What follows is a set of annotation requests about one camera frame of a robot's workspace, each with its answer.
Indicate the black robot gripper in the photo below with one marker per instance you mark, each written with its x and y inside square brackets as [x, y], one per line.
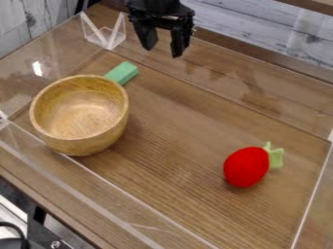
[165, 14]

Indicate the red plush strawberry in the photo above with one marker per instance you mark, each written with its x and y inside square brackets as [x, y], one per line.
[248, 164]

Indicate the green rectangular block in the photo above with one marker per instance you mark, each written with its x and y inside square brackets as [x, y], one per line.
[122, 73]

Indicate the wooden bowl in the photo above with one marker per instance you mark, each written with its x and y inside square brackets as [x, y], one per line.
[79, 114]

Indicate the clear acrylic corner bracket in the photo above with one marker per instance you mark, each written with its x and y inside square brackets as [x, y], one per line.
[104, 37]

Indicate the black metal table bracket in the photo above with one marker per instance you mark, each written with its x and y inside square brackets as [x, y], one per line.
[38, 234]

